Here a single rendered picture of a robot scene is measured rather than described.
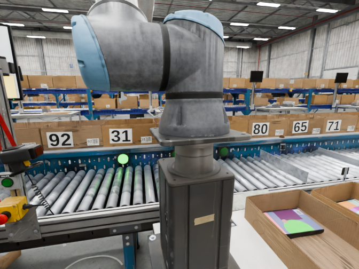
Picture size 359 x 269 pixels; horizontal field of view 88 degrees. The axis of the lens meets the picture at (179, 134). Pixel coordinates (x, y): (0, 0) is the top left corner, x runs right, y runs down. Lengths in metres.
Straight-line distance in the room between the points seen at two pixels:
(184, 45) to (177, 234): 0.44
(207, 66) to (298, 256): 0.58
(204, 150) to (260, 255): 0.45
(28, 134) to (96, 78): 1.22
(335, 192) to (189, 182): 0.87
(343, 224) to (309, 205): 0.14
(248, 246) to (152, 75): 0.66
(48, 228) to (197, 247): 0.70
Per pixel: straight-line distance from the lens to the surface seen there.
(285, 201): 1.01
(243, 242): 0.82
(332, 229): 0.99
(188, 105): 0.43
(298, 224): 0.91
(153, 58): 0.41
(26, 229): 1.09
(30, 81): 6.59
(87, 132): 1.47
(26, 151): 0.86
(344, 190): 1.25
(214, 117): 0.43
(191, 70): 0.43
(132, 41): 0.41
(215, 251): 0.61
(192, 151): 0.46
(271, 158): 1.60
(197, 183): 0.47
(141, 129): 1.42
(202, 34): 0.45
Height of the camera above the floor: 1.29
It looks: 13 degrees down
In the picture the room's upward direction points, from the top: straight up
